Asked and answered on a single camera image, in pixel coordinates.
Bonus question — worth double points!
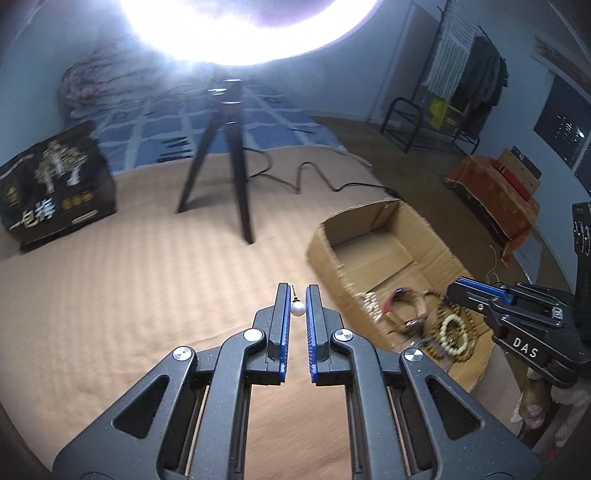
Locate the black tripod stand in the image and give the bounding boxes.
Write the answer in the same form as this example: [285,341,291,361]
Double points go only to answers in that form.
[175,78,257,245]

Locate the white pearl earring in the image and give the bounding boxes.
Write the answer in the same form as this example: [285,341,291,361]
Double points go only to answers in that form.
[290,285,305,317]

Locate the open cardboard box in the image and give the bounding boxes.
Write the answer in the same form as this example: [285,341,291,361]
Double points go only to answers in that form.
[305,197,495,393]

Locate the black ring light cable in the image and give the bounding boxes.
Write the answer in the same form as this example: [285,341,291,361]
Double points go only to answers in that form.
[244,147,406,202]

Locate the gloved right hand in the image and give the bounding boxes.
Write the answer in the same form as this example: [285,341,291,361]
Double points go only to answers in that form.
[511,368,590,448]

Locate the blue checkered bed sheet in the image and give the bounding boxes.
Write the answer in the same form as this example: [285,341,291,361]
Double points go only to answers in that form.
[67,81,345,173]

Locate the folded floral quilt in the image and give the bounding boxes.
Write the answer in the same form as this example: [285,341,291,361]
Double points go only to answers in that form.
[59,37,189,119]

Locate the dark hanging clothes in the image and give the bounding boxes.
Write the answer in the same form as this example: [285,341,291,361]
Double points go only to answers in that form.
[453,36,509,138]

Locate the white ring light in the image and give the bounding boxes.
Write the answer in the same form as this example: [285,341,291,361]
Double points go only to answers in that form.
[115,1,380,67]

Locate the black clothes rack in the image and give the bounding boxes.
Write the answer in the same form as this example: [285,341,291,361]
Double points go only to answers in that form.
[380,1,509,153]

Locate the black printed package bag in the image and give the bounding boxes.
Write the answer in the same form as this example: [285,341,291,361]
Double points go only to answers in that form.
[1,120,117,251]

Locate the red strap wristwatch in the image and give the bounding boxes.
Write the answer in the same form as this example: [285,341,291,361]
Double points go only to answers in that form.
[382,287,429,335]

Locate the striped hanging towel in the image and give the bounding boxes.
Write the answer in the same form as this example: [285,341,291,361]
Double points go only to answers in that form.
[423,1,478,101]

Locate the brown wooden bead mala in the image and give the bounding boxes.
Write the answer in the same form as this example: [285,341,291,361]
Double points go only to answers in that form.
[417,290,479,364]

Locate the dark thin bangle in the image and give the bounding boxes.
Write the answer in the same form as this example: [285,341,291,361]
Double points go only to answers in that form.
[410,338,454,373]

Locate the orange cloth covered box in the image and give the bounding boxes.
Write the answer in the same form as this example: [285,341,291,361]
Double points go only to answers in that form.
[444,148,541,264]

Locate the yellow box on rack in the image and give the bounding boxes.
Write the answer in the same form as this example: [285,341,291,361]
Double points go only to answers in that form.
[429,97,464,130]

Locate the cream bead bracelet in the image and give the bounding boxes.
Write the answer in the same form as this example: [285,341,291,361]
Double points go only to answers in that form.
[437,313,470,358]

